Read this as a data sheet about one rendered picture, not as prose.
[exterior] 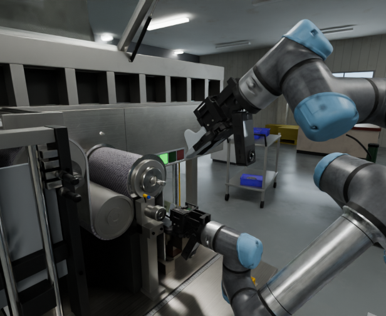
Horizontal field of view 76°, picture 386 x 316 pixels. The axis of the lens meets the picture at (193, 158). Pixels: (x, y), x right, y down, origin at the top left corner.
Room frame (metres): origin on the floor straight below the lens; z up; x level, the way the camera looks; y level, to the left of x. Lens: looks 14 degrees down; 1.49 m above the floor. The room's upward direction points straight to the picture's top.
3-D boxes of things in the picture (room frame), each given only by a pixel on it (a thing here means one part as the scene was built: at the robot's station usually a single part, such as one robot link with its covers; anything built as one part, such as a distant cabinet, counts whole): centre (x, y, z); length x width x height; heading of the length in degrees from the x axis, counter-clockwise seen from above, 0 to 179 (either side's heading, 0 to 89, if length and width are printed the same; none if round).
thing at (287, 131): (8.20, -2.99, 0.24); 1.35 x 0.93 x 0.49; 53
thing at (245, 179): (3.56, -0.90, 0.51); 1.09 x 0.64 x 1.03; 146
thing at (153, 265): (0.64, 0.12, 1.05); 0.06 x 0.05 x 0.31; 50
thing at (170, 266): (0.82, 0.19, 0.92); 0.28 x 0.04 x 0.04; 50
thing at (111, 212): (0.68, 0.30, 1.17); 0.26 x 0.12 x 0.12; 50
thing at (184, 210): (0.66, 0.00, 1.12); 0.12 x 0.08 x 0.09; 50
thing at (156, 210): (0.61, 0.09, 1.18); 0.04 x 0.02 x 0.04; 140
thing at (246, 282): (0.54, -0.12, 1.01); 0.11 x 0.08 x 0.11; 8
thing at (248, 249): (0.56, -0.12, 1.11); 0.11 x 0.08 x 0.09; 50
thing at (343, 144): (6.67, -4.03, 0.40); 2.11 x 1.71 x 0.79; 143
